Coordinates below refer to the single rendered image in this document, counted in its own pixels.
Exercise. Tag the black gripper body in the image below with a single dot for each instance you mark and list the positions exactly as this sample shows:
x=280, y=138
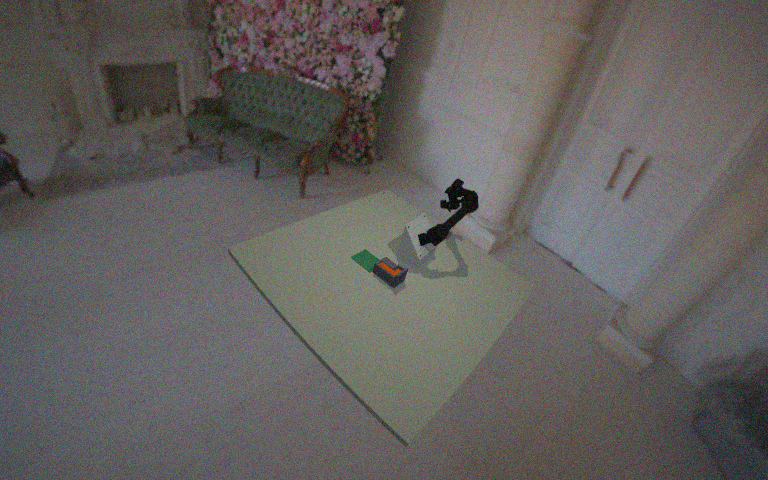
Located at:
x=444, y=203

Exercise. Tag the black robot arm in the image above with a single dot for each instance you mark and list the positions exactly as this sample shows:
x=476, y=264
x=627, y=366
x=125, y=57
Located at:
x=438, y=233

